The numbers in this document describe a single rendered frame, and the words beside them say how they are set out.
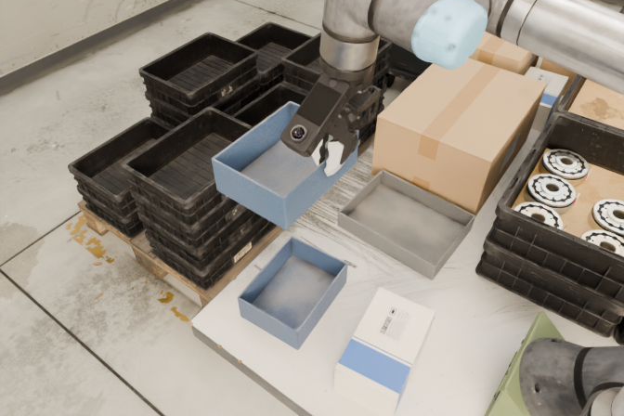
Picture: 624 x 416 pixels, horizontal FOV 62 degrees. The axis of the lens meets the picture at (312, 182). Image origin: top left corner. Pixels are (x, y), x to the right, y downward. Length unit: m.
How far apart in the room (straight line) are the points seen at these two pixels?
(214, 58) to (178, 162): 0.69
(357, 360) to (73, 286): 1.47
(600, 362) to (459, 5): 0.58
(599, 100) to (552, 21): 1.05
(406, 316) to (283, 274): 0.31
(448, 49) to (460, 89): 0.89
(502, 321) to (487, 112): 0.52
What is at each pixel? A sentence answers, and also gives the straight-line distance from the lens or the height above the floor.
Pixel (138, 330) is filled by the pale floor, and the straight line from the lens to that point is 2.04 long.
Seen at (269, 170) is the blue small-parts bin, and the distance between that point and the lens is 0.90.
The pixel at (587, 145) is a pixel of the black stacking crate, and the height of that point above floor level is 0.88.
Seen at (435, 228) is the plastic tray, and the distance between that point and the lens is 1.33.
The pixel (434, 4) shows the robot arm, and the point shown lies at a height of 1.44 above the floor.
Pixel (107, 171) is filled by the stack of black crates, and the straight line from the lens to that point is 2.24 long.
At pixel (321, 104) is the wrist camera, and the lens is 0.69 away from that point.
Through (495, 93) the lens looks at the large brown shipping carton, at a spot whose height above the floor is 0.90.
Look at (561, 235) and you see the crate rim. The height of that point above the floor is 0.93.
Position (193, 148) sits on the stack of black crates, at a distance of 1.90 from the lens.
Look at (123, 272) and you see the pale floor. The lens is 2.21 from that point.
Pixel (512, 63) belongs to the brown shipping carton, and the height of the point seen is 0.84.
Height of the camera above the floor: 1.67
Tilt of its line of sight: 43 degrees down
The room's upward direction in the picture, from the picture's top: straight up
